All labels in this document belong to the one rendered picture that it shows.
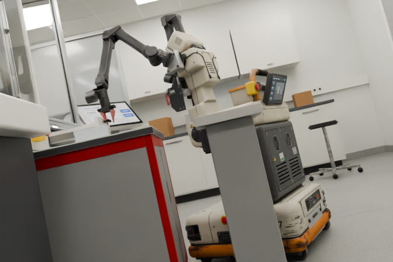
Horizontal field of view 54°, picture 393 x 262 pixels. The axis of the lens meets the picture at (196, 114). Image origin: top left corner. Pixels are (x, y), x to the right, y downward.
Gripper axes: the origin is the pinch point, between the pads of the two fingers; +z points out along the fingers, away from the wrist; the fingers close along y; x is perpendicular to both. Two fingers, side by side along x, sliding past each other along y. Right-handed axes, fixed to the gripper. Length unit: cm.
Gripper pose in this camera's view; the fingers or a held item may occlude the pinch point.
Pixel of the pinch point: (110, 122)
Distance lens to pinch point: 228.1
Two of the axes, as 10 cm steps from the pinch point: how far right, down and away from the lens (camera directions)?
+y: -9.6, 2.9, -0.7
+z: 2.9, 9.5, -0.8
